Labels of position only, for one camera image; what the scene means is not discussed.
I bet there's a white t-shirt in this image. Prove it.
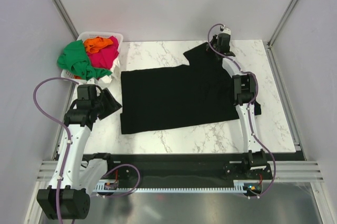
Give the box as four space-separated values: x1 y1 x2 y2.
98 58 121 87

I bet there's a white plastic basket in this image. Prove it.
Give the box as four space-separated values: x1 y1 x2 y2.
57 31 124 88

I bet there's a black t-shirt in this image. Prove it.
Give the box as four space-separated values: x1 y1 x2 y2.
120 43 256 135

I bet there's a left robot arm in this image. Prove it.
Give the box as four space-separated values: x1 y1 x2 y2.
36 84 122 222

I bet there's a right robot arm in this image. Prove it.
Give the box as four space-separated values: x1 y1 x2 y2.
209 27 267 179

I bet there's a red pink t-shirt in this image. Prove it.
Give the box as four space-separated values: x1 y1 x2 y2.
87 36 119 69

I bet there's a green t-shirt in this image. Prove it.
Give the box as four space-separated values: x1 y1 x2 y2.
57 40 112 80

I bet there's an orange t-shirt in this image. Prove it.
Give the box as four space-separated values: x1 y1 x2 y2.
83 37 113 54

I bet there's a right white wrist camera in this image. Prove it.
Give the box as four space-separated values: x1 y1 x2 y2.
220 25 231 35

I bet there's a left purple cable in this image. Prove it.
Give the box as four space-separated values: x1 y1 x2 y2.
33 77 141 221

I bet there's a right aluminium frame post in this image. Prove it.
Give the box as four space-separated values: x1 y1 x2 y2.
267 0 300 49

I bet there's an aluminium frame post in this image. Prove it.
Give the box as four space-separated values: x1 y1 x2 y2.
52 0 79 40
267 0 300 49

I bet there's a left aluminium frame post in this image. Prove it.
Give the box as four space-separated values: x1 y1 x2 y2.
52 0 79 40

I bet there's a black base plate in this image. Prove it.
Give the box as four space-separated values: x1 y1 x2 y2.
83 153 273 187

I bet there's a white slotted cable duct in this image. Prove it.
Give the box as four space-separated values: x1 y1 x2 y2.
93 180 246 194

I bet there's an aluminium front rail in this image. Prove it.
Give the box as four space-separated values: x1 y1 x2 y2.
36 161 323 182

